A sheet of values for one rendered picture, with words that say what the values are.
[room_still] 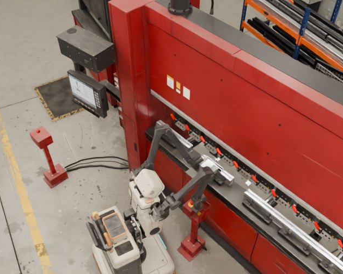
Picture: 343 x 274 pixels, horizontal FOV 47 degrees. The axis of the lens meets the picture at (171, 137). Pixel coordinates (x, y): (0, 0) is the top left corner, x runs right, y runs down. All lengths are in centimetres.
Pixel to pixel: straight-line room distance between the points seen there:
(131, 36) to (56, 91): 304
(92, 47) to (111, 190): 195
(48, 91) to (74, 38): 269
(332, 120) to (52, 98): 449
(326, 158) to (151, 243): 206
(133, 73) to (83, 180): 184
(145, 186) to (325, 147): 138
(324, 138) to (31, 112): 439
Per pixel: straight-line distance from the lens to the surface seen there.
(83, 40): 366
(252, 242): 384
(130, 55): 350
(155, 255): 402
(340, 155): 268
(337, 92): 266
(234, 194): 371
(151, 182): 311
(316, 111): 257
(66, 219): 470
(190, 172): 367
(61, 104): 601
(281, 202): 333
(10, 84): 666
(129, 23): 334
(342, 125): 252
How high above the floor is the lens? 388
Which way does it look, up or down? 47 degrees down
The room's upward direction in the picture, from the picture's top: straight up
